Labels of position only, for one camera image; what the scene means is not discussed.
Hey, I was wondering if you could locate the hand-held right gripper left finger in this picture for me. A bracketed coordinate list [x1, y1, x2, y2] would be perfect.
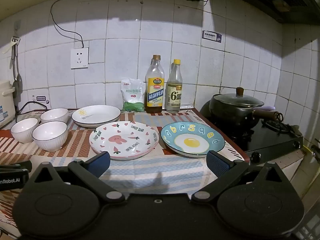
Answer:
[21, 151, 125, 204]

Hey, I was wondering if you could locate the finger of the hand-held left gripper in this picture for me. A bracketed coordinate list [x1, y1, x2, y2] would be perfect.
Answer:
[0, 160, 32, 173]

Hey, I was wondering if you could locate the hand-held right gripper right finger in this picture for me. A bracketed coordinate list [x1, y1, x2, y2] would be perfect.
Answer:
[191, 150, 297, 204]

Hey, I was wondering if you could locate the pink bunny print plate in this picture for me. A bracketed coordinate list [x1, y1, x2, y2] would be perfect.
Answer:
[89, 121, 160, 160]

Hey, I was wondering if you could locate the blue fried egg plate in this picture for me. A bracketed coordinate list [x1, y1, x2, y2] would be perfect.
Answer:
[160, 122, 225, 158]

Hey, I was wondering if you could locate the white ribbed bowl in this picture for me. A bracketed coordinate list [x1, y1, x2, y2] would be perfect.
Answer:
[40, 108, 69, 124]
[10, 117, 39, 144]
[32, 121, 68, 152]

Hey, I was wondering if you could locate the white sun print plate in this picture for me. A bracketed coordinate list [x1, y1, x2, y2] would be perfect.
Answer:
[72, 105, 122, 128]

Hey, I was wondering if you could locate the black cooking pot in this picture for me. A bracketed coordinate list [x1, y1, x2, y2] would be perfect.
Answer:
[209, 97, 284, 133]

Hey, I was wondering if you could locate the striped patchwork tablecloth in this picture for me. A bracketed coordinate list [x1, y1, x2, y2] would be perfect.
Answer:
[0, 109, 250, 239]

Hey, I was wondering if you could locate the black gas stove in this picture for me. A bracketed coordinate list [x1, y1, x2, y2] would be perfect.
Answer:
[200, 100, 304, 165]

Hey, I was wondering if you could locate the glass pot lid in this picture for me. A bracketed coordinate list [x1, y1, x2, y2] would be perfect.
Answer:
[212, 87, 265, 107]

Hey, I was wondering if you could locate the white rice cooker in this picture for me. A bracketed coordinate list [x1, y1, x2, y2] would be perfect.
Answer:
[0, 80, 17, 129]

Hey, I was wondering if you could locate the white and green salt bag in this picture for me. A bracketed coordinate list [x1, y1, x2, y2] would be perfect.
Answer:
[121, 78, 145, 112]

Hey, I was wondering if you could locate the yellow cap vinegar bottle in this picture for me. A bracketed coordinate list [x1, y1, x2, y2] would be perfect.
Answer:
[166, 59, 183, 113]

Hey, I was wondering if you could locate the hanging metal spoon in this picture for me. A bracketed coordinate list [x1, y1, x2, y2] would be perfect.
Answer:
[10, 44, 23, 98]

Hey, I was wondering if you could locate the yellow label cooking wine bottle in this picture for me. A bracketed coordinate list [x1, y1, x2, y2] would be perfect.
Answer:
[144, 54, 165, 114]

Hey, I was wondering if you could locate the hanging peeler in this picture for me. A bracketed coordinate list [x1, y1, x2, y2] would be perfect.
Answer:
[2, 36, 20, 54]

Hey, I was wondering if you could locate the black power cord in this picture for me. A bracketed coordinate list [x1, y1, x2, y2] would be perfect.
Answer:
[15, 101, 49, 123]

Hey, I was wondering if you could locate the white wall socket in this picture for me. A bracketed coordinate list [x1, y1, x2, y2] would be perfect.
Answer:
[70, 47, 89, 69]

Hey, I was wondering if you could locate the black wall cable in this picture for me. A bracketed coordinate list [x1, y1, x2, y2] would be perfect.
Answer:
[50, 0, 210, 49]

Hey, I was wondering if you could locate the dark wall sticker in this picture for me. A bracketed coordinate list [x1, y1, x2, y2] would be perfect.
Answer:
[202, 30, 222, 43]

